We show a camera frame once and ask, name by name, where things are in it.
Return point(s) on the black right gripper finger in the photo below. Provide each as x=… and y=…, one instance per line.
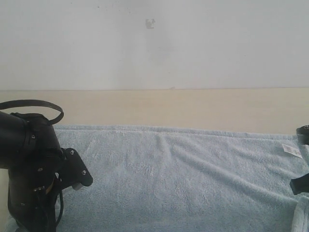
x=300, y=185

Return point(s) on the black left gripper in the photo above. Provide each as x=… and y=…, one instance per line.
x=34, y=157

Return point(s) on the light blue terry towel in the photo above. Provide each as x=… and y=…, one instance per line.
x=152, y=179

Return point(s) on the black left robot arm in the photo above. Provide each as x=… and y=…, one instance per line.
x=31, y=153

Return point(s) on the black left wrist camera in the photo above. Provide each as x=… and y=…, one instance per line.
x=73, y=172

